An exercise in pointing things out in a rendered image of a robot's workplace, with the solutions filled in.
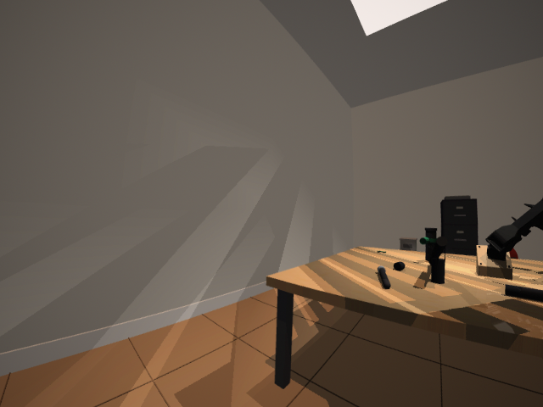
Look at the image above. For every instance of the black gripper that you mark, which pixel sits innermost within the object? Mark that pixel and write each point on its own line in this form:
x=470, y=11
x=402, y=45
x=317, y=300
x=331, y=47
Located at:
x=526, y=232

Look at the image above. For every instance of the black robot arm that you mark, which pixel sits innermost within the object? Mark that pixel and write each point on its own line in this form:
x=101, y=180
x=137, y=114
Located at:
x=503, y=239

